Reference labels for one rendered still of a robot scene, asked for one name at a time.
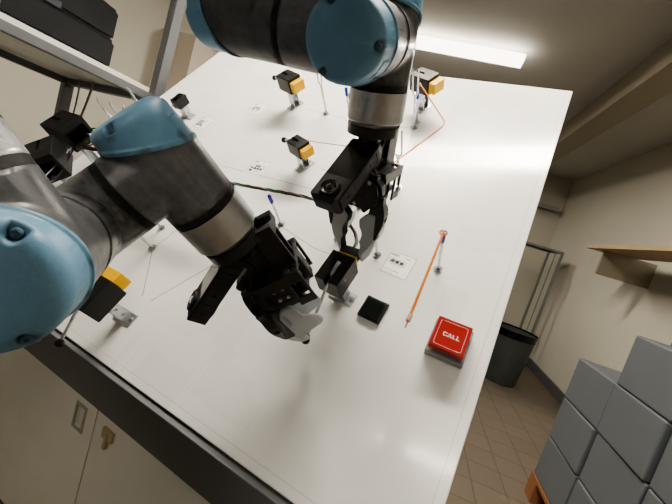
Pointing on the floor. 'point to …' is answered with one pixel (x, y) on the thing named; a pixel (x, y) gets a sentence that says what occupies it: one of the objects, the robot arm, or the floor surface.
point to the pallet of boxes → (611, 434)
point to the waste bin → (510, 354)
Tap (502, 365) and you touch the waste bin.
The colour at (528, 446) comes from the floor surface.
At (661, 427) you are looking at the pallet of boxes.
